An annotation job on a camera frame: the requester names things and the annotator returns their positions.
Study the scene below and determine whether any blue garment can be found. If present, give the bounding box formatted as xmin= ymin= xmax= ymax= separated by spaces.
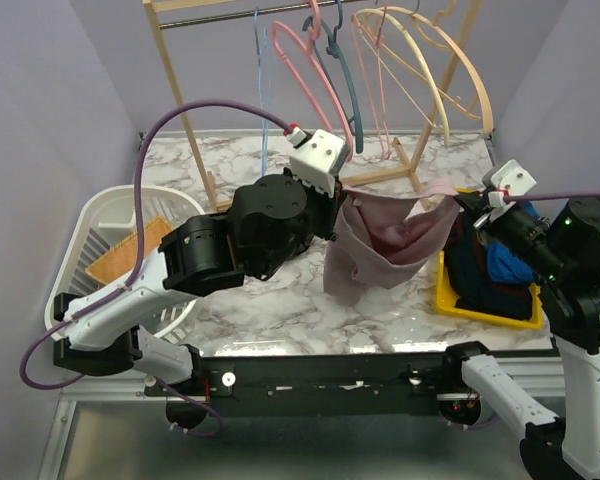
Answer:
xmin=485 ymin=242 xmax=534 ymax=285

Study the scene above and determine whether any mauve tank top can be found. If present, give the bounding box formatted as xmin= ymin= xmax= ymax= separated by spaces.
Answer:
xmin=323 ymin=178 xmax=459 ymax=305

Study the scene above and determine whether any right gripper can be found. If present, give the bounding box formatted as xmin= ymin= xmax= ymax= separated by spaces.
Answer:
xmin=454 ymin=187 xmax=570 ymax=276

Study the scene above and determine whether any yellow plastic bin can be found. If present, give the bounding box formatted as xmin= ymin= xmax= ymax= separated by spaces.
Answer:
xmin=435 ymin=212 xmax=544 ymax=330

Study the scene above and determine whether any pink plastic hanger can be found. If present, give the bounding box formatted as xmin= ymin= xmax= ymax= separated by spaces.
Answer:
xmin=268 ymin=0 xmax=356 ymax=162

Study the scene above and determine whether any wooden curved hanger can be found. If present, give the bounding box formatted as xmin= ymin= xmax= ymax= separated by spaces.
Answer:
xmin=410 ymin=1 xmax=495 ymax=135

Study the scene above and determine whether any woven wicker fan tray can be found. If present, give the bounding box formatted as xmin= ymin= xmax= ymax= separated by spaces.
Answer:
xmin=86 ymin=216 xmax=173 ymax=285

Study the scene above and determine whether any cream plastic hanger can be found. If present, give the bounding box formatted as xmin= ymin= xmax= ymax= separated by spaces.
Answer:
xmin=364 ymin=8 xmax=451 ymax=146

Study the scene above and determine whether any thin pink hanger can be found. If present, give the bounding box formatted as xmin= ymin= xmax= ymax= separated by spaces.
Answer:
xmin=350 ymin=1 xmax=392 ymax=160

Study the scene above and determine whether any white plastic dish rack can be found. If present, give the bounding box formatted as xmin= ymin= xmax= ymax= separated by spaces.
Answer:
xmin=44 ymin=185 xmax=204 ymax=344

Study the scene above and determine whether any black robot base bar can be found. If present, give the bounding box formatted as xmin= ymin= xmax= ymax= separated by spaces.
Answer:
xmin=144 ymin=344 xmax=481 ymax=431

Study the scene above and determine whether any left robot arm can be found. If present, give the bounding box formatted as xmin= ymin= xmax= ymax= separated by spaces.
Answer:
xmin=53 ymin=170 xmax=345 ymax=395

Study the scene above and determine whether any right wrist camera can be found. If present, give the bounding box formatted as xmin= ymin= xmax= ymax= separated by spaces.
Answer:
xmin=482 ymin=159 xmax=537 ymax=208

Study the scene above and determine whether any wooden clothes rack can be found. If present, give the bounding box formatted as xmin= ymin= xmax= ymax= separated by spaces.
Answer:
xmin=142 ymin=1 xmax=464 ymax=212

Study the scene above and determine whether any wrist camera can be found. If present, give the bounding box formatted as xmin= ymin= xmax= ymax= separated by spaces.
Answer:
xmin=285 ymin=127 xmax=352 ymax=198
xmin=482 ymin=159 xmax=537 ymax=208

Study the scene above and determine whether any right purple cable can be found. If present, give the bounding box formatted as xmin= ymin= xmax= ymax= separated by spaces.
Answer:
xmin=449 ymin=189 xmax=600 ymax=433

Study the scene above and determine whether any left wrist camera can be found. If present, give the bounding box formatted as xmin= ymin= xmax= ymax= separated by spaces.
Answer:
xmin=285 ymin=127 xmax=352 ymax=198

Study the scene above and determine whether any dark navy garment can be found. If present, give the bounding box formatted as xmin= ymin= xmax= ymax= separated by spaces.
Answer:
xmin=444 ymin=213 xmax=532 ymax=321

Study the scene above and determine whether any teal plastic hanger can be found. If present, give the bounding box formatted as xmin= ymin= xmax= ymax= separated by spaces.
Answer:
xmin=302 ymin=0 xmax=364 ymax=154

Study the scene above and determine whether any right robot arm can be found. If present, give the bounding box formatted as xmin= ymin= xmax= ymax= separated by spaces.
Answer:
xmin=439 ymin=192 xmax=600 ymax=479

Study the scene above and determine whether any light blue wire hanger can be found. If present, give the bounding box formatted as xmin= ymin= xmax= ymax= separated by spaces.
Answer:
xmin=254 ymin=7 xmax=271 ymax=176

